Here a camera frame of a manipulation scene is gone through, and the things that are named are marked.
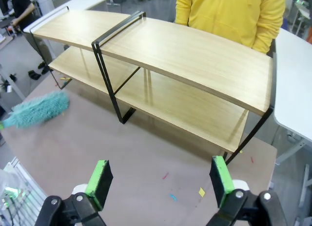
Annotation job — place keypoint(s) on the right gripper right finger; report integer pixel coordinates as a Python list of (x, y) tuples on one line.
[(220, 182)]

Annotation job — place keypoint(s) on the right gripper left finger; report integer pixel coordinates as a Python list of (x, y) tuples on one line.
[(100, 184)]

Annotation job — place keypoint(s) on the teal microfiber duster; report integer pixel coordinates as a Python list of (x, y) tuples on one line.
[(41, 108)]

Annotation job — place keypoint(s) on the person's left forearm yellow sleeve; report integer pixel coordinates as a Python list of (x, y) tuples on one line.
[(265, 40)]

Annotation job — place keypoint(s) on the light blue paper scrap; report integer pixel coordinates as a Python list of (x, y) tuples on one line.
[(173, 197)]

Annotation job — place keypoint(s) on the pink paper scrap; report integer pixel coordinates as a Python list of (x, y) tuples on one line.
[(165, 175)]

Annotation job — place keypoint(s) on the white slotted equipment panel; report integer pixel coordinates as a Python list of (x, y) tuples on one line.
[(26, 194)]

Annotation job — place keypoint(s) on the white table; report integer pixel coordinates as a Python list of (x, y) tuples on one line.
[(80, 1), (292, 77)]

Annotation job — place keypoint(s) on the person in yellow hoodie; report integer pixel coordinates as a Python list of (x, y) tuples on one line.
[(226, 13)]

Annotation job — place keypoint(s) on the bystander in black clothes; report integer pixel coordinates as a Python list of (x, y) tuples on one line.
[(23, 6)]

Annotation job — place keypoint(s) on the wooden two-tier shelf black frame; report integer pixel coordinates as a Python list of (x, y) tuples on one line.
[(80, 28), (195, 60)]

